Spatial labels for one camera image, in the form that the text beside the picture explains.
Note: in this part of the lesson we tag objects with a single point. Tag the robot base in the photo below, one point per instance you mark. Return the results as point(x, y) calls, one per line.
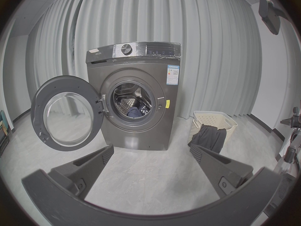
point(285, 187)

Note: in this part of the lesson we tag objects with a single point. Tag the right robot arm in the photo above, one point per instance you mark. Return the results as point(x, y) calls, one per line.
point(295, 121)

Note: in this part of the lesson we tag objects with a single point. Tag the heap of dark clothes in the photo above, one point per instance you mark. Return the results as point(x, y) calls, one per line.
point(136, 112)

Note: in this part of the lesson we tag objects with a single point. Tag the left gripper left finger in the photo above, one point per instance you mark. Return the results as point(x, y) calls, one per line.
point(91, 163)

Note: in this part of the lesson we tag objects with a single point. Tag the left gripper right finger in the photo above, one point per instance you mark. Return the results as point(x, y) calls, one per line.
point(216, 167)

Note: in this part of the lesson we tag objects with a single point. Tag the framed picture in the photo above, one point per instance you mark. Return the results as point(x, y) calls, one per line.
point(3, 127)

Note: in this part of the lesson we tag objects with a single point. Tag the washing machine door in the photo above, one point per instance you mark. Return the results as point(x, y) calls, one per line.
point(38, 116)

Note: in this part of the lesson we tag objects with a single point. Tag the white curtain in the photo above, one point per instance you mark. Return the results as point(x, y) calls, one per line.
point(141, 15)

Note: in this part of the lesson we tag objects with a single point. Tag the cream laundry basket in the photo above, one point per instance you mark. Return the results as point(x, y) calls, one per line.
point(209, 119)

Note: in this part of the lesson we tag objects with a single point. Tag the black garment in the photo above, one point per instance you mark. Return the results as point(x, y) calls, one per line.
point(210, 138)

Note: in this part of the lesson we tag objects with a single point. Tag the grey washing machine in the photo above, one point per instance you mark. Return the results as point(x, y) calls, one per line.
point(136, 135)

